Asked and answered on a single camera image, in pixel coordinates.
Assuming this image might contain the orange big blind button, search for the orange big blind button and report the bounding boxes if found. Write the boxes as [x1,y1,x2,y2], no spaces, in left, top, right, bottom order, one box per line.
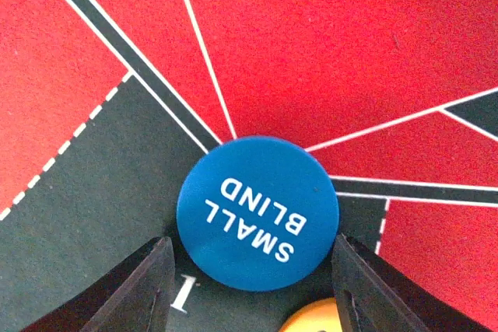
[279,297,342,332]

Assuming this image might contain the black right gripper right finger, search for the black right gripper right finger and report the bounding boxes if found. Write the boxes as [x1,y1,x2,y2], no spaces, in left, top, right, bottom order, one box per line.
[331,234,488,331]

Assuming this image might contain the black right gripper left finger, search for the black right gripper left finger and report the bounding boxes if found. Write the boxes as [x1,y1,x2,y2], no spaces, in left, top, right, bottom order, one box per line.
[24,237,175,331]

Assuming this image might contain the blue small blind button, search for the blue small blind button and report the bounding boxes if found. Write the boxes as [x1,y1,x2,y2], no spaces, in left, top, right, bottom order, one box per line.
[176,136,340,292]

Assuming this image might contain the round red black poker mat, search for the round red black poker mat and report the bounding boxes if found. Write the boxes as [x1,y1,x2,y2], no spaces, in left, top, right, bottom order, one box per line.
[1,0,497,331]

